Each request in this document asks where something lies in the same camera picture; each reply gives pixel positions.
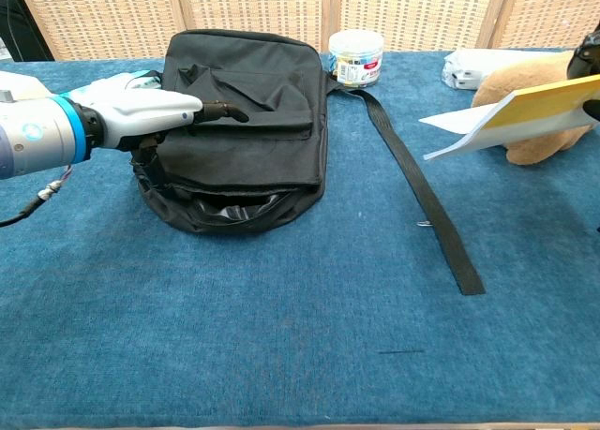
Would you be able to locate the blue table mat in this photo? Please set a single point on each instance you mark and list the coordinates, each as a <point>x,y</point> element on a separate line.
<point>234,331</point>

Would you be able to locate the clear tub of clips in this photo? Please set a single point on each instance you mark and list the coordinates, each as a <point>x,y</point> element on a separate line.
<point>357,57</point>

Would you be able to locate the wicker folding screen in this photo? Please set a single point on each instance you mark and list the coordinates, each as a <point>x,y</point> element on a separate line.
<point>262,8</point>

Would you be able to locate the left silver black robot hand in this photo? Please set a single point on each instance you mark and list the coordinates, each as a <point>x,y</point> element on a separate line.
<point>140,116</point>

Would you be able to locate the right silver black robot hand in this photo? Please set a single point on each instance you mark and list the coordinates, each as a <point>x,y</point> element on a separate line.
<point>586,50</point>

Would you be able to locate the black backpack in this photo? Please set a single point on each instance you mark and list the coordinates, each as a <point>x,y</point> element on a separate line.
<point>262,135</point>

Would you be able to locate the beige lunch box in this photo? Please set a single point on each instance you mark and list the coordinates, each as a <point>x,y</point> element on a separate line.
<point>21,85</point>

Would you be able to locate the metal paper clip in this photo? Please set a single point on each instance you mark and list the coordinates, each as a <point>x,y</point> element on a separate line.
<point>424,223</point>

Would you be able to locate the teal wet wipes pack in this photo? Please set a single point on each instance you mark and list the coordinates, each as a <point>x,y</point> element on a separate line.
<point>140,79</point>

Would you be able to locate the brown plush toy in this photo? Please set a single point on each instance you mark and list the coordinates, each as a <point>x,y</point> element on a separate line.
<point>529,74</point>

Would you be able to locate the pocket tissue multipack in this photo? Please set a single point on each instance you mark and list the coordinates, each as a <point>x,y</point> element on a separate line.
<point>469,67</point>

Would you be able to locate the white orange book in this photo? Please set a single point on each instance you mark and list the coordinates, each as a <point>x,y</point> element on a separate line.
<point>525,116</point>

